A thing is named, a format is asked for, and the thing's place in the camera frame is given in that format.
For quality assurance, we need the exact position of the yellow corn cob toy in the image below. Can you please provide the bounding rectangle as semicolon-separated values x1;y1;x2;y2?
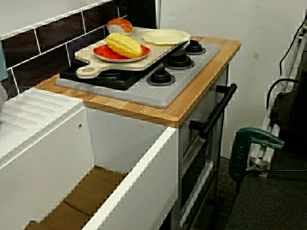
106;33;143;59

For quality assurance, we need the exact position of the salmon sushi toy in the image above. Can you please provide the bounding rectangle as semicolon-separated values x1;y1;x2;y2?
106;18;133;36

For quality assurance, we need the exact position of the grey toy stove top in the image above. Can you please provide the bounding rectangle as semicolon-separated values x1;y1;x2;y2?
54;39;222;108

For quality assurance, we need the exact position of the black stove knob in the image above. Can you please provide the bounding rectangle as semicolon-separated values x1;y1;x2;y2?
146;66;176;86
184;39;207;55
164;50;195;70

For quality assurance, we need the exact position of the wooden countertop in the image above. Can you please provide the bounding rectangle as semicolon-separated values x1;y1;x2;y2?
35;35;241;127

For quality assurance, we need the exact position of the black burner grate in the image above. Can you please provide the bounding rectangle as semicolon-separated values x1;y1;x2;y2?
59;40;189;91

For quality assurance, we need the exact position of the toy oven door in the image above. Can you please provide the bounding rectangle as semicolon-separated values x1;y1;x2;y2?
178;64;231;228

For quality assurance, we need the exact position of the cream flower-shaped plate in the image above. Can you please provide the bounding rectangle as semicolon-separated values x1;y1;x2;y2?
142;29;192;46

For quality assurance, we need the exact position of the red round plate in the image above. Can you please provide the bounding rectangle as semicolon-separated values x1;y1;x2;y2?
93;44;151;63

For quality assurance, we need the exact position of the brown pad in sink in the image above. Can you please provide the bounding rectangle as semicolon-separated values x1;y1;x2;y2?
24;165;130;230

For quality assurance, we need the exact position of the green clamp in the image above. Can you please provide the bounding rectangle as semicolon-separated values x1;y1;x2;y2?
229;126;285;183

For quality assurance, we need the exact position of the white toy sink unit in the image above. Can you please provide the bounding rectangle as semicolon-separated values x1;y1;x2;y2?
0;87;179;230

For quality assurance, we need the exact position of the black box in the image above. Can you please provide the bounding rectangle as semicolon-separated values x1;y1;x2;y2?
270;55;307;149

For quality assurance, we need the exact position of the teal box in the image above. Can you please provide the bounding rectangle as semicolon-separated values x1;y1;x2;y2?
0;42;9;81

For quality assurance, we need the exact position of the black oven door handle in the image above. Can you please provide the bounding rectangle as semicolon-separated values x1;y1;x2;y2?
189;83;238;139

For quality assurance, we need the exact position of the beige cutting board with handle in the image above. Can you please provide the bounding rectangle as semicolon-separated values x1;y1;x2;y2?
74;26;187;79

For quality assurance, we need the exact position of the aluminium frame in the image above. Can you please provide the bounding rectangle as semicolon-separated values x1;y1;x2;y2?
247;19;307;178

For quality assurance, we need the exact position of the thick black looped cable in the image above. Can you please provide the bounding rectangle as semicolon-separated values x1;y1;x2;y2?
266;78;299;113

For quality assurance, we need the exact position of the thin black floor cable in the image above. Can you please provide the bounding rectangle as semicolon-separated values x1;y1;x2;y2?
236;169;307;192

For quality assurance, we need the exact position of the thin black hanging cable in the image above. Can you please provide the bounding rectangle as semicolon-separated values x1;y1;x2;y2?
279;18;307;79

